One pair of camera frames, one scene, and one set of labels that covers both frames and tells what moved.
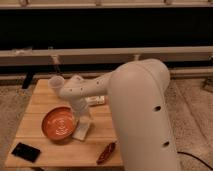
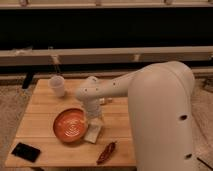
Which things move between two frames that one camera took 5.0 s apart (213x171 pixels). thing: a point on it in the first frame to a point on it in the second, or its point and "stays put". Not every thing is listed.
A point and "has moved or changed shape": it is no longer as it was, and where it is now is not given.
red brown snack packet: x=106 y=154 stays put
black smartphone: x=26 y=152 stays put
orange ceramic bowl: x=59 y=123 has moved or changed shape
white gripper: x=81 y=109 to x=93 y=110
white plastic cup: x=57 y=83 stays put
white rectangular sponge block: x=81 y=129 to x=92 y=132
